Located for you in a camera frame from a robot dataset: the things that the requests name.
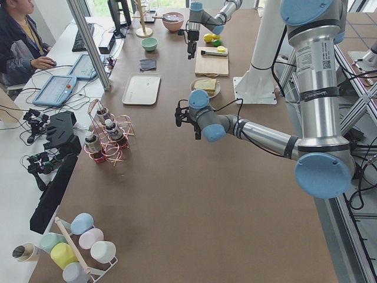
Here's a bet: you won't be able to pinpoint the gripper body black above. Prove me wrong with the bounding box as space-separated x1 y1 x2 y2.
174 99 200 128
180 29 200 44

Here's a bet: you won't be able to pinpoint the bread slice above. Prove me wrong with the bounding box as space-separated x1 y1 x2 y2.
193 78 217 91
207 82 221 98

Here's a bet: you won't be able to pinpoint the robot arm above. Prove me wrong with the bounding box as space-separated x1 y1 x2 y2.
178 0 243 60
175 1 355 199

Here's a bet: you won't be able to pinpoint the beige serving tray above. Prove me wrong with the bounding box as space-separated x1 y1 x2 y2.
121 73 161 106

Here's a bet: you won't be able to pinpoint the black metal tongs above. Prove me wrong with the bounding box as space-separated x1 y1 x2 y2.
201 50 228 57

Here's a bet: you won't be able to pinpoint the yellow lemon left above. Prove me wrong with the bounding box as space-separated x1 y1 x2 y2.
203 33 213 43

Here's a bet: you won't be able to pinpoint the yellow lemon right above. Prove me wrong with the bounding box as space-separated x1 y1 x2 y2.
212 34 221 40

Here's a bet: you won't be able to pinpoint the green lime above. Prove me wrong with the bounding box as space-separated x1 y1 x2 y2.
212 40 222 47

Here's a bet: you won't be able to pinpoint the wooden cutting board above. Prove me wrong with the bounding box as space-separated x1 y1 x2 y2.
194 47 229 77

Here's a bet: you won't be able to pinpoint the pink bowl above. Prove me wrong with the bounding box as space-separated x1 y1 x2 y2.
162 12 184 32

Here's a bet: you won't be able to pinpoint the yellow lemon half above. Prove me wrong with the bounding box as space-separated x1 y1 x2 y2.
217 46 226 53

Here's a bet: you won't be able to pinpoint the green bowl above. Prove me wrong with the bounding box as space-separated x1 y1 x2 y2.
141 37 158 51

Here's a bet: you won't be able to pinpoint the white round plate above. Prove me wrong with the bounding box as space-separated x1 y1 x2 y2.
190 78 221 98

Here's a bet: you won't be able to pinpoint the grey folded cloth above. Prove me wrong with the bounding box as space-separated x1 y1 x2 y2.
139 58 157 71

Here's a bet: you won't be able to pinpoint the wooden mug tree stand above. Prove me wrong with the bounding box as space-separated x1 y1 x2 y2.
133 0 153 38

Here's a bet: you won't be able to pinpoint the bottle in rack middle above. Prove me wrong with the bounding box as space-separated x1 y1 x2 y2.
105 119 122 141

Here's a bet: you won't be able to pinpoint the bottle in rack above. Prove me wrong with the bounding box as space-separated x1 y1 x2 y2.
105 119 122 141
85 131 101 153
96 108 111 125

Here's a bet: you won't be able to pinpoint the black monitor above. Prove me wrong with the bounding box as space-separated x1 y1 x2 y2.
107 0 131 39

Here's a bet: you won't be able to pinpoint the bottle in rack back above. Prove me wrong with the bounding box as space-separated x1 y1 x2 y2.
96 108 111 125

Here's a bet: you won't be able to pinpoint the bottle in rack front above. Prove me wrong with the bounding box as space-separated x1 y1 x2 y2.
85 131 101 153

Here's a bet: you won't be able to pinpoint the blue teach pendant far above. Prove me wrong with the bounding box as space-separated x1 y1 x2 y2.
68 54 97 81

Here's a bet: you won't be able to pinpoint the blue teach pendant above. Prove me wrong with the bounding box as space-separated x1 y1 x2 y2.
32 75 77 106
68 54 97 81

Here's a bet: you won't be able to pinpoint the black keyboard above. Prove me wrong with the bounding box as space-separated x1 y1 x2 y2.
71 23 94 52

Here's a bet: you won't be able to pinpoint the blue teach pendant near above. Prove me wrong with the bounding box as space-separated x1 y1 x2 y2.
32 75 77 106

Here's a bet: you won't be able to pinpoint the blue cup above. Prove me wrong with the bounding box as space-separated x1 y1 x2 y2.
71 212 94 235

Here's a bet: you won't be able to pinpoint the pink cup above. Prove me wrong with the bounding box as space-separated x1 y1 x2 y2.
78 228 104 249

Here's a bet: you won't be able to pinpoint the white cup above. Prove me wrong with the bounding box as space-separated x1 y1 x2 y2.
90 241 116 264

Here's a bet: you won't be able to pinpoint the black bar device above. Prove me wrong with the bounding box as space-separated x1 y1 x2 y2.
29 154 78 235

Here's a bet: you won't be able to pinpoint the seated person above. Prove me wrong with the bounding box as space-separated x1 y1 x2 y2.
1 0 53 87

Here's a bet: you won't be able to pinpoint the green cup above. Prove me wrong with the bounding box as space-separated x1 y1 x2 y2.
39 232 66 254

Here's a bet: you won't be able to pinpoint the yellow cup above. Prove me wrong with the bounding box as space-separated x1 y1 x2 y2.
50 242 78 270

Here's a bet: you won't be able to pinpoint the copper wire bottle rack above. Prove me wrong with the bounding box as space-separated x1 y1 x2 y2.
84 99 135 165

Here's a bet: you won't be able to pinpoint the black gripper mount stand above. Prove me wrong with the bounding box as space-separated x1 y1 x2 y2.
43 111 82 159

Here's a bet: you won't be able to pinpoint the aluminium frame post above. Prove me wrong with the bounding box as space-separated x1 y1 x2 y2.
67 0 111 91

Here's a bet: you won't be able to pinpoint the white wire cup rack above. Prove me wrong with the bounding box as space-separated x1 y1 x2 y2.
54 217 118 282

